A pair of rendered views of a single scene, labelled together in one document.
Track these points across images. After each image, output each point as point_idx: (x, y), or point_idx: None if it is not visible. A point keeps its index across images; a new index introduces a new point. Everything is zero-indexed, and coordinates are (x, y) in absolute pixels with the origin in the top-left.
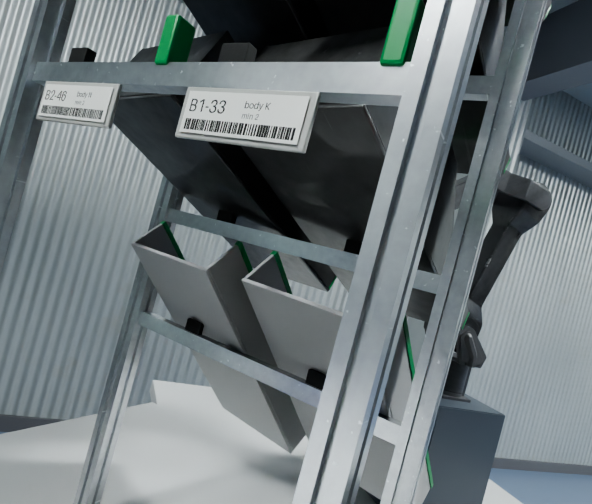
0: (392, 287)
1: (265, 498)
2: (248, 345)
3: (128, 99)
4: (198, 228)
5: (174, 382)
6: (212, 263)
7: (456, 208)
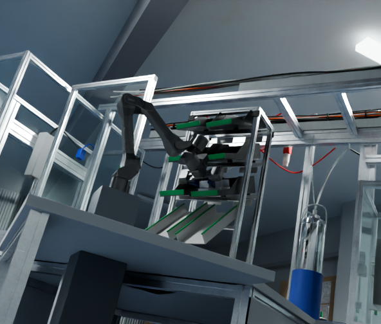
0: None
1: None
2: (203, 222)
3: None
4: (229, 201)
5: (260, 267)
6: (216, 211)
7: (156, 132)
